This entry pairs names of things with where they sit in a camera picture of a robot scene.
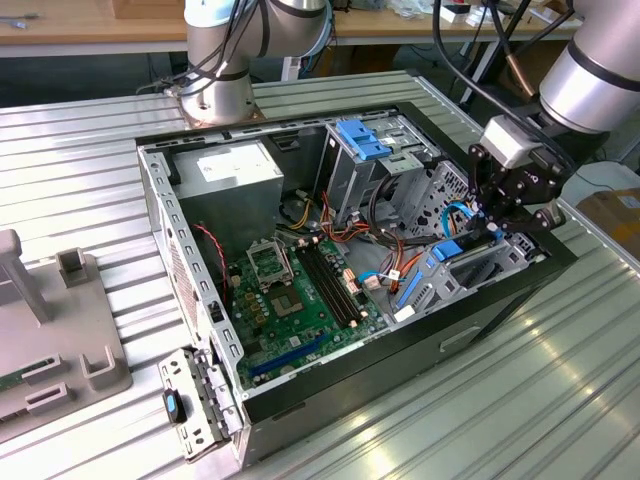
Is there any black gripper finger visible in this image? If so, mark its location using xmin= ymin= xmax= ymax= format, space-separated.
xmin=492 ymin=192 xmax=566 ymax=237
xmin=468 ymin=143 xmax=509 ymax=231

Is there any blue data wire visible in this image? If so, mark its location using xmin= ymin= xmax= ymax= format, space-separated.
xmin=441 ymin=202 xmax=504 ymax=246

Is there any black disk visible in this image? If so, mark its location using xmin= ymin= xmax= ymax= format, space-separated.
xmin=396 ymin=232 xmax=506 ymax=312

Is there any orange power wire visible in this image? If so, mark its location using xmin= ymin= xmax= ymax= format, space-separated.
xmin=388 ymin=207 xmax=476 ymax=295

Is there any grey metal disk bay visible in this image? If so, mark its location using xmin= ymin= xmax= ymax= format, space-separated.
xmin=392 ymin=219 xmax=547 ymax=324

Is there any cardboard box with label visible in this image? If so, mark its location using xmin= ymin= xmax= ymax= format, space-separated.
xmin=574 ymin=187 xmax=640 ymax=261

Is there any white board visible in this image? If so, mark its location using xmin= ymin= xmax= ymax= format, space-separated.
xmin=564 ymin=160 xmax=640 ymax=204

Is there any blue plastic drive latch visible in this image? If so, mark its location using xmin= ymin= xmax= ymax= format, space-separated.
xmin=335 ymin=118 xmax=394 ymax=161

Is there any grey metal drive cage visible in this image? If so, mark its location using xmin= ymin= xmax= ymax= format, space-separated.
xmin=319 ymin=115 xmax=444 ymax=229

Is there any small white box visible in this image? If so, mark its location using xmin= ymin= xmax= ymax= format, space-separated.
xmin=467 ymin=7 xmax=505 ymax=27

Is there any black slanted pole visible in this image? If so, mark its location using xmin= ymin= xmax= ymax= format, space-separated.
xmin=497 ymin=0 xmax=534 ymax=46

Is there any white box with black top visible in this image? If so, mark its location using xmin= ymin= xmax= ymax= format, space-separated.
xmin=439 ymin=3 xmax=474 ymax=24

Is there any flat white box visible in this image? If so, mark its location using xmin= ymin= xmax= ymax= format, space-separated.
xmin=528 ymin=7 xmax=584 ymax=29

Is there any long wooden desk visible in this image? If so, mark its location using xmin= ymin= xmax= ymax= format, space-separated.
xmin=329 ymin=0 xmax=584 ymax=104

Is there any black RAM slot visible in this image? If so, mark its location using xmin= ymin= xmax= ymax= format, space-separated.
xmin=301 ymin=243 xmax=361 ymax=327
xmin=295 ymin=244 xmax=357 ymax=331
xmin=307 ymin=242 xmax=366 ymax=323
xmin=314 ymin=240 xmax=372 ymax=319

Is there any clear plastic bag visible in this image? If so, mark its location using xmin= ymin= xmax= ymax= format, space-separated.
xmin=388 ymin=0 xmax=435 ymax=20

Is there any black open PC case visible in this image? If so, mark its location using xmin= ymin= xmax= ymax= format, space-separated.
xmin=134 ymin=101 xmax=580 ymax=469

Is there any open metal socket cover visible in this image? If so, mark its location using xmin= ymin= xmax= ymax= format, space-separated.
xmin=246 ymin=238 xmax=295 ymax=294

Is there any green motherboard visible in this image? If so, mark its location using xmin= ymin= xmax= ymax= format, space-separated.
xmin=224 ymin=237 xmax=391 ymax=391

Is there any grey power supply unit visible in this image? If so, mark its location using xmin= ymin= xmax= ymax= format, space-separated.
xmin=169 ymin=139 xmax=285 ymax=259

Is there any blue expansion slot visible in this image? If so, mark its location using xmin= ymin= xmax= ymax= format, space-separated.
xmin=249 ymin=333 xmax=326 ymax=381

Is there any grey metal slot retainer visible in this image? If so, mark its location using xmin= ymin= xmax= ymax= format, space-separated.
xmin=157 ymin=347 xmax=247 ymax=462

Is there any wooden box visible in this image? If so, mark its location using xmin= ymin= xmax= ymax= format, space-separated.
xmin=110 ymin=0 xmax=187 ymax=20

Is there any blue black latch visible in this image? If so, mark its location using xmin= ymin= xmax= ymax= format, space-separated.
xmin=162 ymin=389 xmax=187 ymax=424

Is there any grey parts rack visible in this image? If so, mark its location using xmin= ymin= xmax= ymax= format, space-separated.
xmin=0 ymin=228 xmax=134 ymax=442

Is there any green RAM stick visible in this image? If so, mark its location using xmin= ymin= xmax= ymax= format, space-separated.
xmin=0 ymin=360 xmax=51 ymax=394

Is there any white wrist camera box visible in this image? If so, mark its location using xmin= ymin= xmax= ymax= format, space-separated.
xmin=480 ymin=115 xmax=545 ymax=169

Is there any black cable with copper plug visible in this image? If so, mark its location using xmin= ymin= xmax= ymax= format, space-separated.
xmin=432 ymin=0 xmax=576 ymax=166

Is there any thick black cable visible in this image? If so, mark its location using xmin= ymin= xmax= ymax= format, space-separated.
xmin=368 ymin=175 xmax=401 ymax=236

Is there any orange black wire bundle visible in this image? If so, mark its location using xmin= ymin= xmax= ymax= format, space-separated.
xmin=319 ymin=192 xmax=444 ymax=251

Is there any light blue motherboard wire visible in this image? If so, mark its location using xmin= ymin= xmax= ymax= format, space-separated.
xmin=356 ymin=268 xmax=402 ymax=294

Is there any yellow black wire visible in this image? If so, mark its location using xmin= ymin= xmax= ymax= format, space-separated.
xmin=277 ymin=189 xmax=316 ymax=232

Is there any square brown base plate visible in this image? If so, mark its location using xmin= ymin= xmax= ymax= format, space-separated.
xmin=168 ymin=84 xmax=267 ymax=130

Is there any red black fan wire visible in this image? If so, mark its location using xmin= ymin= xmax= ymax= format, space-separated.
xmin=192 ymin=223 xmax=230 ymax=306

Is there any black cable bundle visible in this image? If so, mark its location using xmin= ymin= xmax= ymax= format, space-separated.
xmin=134 ymin=0 xmax=269 ymax=97

